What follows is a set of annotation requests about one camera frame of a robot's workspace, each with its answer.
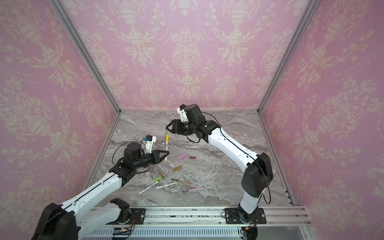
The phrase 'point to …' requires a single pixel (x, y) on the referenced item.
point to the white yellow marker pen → (167, 141)
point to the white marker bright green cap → (156, 181)
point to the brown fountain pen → (181, 181)
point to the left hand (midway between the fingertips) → (169, 154)
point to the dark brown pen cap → (192, 157)
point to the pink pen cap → (182, 156)
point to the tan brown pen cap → (177, 168)
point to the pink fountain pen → (193, 189)
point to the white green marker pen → (167, 185)
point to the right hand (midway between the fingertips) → (169, 128)
